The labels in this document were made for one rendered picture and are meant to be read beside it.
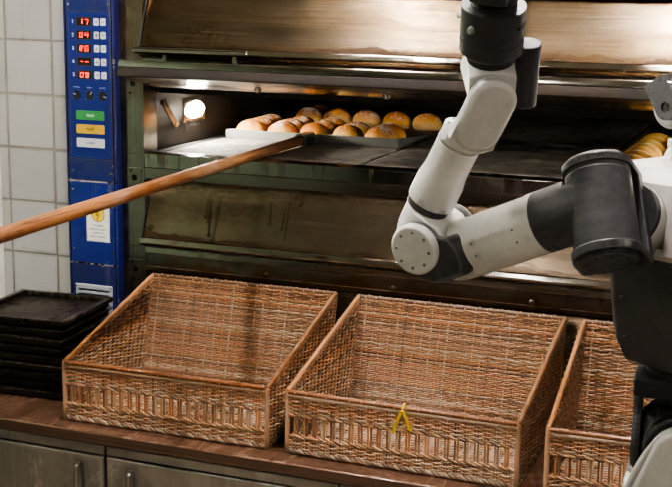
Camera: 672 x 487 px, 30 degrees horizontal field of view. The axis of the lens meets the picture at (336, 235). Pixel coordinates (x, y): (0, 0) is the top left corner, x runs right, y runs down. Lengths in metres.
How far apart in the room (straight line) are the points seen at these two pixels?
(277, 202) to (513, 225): 1.66
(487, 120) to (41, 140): 2.12
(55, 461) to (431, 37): 1.39
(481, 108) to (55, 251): 2.16
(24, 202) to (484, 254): 2.15
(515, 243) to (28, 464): 1.77
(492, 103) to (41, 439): 1.79
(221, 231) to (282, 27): 0.58
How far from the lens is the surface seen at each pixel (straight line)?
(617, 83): 2.91
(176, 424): 3.05
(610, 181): 1.72
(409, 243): 1.83
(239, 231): 3.39
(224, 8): 3.37
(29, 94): 3.68
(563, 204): 1.73
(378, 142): 3.67
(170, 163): 3.46
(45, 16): 3.63
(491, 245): 1.79
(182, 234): 3.46
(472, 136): 1.75
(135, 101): 3.50
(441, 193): 1.82
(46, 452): 3.20
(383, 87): 3.04
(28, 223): 2.41
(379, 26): 3.20
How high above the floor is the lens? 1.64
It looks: 11 degrees down
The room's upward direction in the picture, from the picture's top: 1 degrees clockwise
